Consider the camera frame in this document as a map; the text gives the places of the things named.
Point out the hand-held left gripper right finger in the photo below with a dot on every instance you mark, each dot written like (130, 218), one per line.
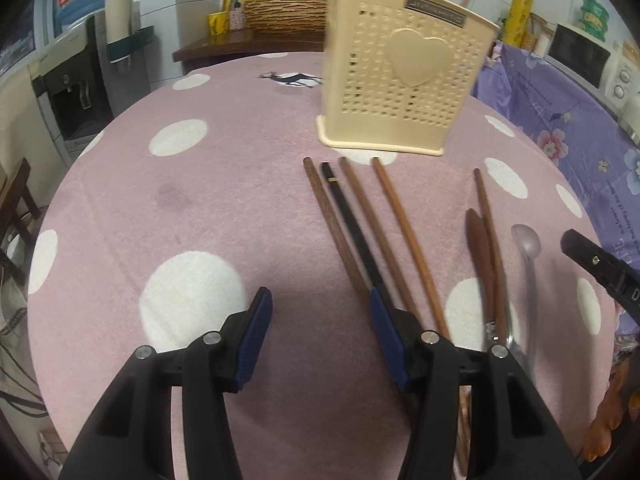
(387, 335)

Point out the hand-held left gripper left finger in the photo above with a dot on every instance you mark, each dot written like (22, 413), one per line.
(255, 330)

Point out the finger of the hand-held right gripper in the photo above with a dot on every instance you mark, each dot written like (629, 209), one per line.
(595, 260)

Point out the thin brown wooden chopstick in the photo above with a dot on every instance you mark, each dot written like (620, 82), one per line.
(487, 220)

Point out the brown wooden spoon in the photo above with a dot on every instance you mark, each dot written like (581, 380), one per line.
(477, 245)

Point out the black chopstick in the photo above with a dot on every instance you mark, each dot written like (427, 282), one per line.
(350, 220)

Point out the dark textured wooden chopstick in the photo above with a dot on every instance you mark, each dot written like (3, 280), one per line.
(325, 210)

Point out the beige plastic utensil holder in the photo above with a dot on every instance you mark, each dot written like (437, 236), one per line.
(400, 110)

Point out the metal spoon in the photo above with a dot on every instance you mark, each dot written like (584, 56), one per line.
(526, 242)

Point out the purple floral cloth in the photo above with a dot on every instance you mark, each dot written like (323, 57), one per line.
(550, 110)

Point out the orange wooden chair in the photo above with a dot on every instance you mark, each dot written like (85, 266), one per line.
(602, 420)

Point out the white microwave oven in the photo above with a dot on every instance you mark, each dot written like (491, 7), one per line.
(580, 55)

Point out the green container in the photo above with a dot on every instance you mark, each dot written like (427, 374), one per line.
(594, 12)

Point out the yellow roll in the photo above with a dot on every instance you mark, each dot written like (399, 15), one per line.
(517, 15)

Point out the wooden stool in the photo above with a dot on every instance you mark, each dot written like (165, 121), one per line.
(20, 195)

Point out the dark wooden side table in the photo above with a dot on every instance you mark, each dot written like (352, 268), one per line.
(225, 45)

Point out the yellow cup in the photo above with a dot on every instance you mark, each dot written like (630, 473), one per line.
(219, 22)

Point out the teal holder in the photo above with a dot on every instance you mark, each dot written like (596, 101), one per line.
(132, 45)

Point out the patterned cup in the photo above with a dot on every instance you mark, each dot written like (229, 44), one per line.
(237, 20)

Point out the wicker basket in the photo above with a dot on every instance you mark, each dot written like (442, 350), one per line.
(285, 15)

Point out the white water dispenser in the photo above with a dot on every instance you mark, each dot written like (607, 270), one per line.
(50, 60)

